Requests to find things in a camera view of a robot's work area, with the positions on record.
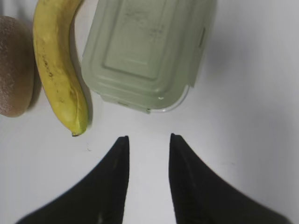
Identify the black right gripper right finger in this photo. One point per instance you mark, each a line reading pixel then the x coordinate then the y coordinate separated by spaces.
pixel 200 196

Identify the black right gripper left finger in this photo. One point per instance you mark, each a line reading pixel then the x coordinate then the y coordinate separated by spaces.
pixel 99 198

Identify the yellow banana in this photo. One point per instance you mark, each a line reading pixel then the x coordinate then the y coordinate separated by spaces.
pixel 51 40

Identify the green lidded glass container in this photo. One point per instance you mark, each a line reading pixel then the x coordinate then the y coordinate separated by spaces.
pixel 146 54

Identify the brown bread roll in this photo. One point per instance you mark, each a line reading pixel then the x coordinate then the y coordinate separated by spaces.
pixel 17 67

